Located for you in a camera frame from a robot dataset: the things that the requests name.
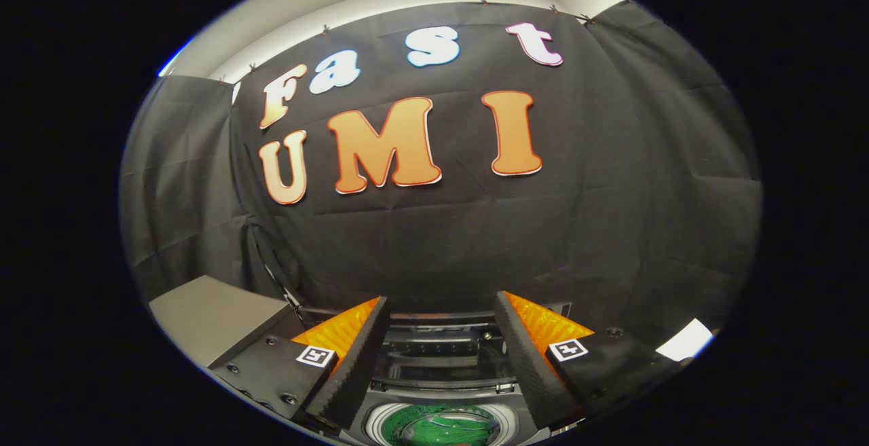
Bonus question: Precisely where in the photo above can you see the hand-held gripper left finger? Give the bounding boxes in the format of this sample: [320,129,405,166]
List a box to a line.
[207,295,392,433]

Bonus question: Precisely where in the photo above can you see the grey side table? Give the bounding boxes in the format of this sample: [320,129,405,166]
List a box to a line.
[148,275,293,369]

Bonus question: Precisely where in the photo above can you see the grey washing machine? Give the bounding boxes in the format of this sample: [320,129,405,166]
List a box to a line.
[299,300,574,446]

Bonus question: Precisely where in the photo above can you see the black cable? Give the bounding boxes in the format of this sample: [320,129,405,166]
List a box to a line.
[248,219,306,324]

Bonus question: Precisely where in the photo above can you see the green polo shirt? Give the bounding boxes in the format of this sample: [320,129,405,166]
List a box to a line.
[380,402,502,446]

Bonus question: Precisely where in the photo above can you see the black backdrop cloth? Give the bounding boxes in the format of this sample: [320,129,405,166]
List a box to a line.
[119,1,762,365]

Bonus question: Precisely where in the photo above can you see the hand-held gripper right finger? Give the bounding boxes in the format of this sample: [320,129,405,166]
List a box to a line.
[493,290,683,433]

